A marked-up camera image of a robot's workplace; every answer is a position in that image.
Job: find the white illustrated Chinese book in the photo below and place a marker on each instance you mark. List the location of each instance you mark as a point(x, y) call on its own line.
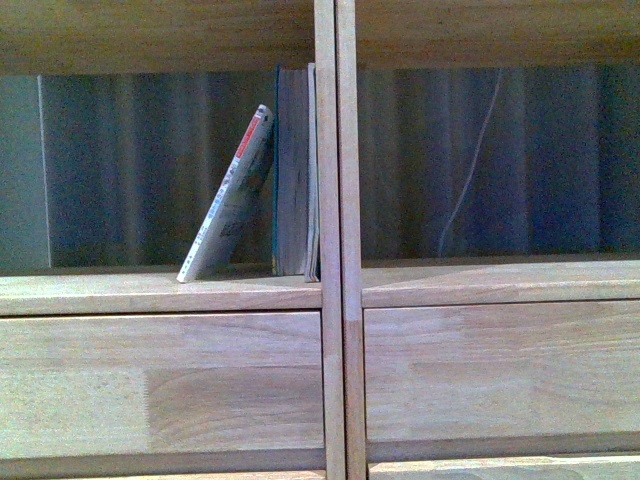
point(235, 200)

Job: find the thin grey book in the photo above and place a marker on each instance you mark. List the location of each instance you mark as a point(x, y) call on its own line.
point(312, 267)

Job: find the wooden shelf unit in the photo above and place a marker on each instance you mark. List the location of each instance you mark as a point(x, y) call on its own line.
point(489, 167)
point(214, 379)

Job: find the right wooden shelf unit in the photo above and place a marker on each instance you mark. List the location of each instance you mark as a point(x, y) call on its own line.
point(489, 167)

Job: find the left wooden shelf unit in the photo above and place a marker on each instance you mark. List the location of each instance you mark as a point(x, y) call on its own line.
point(214, 379)

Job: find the dark green thick book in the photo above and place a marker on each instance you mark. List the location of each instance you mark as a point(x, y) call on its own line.
point(291, 172)

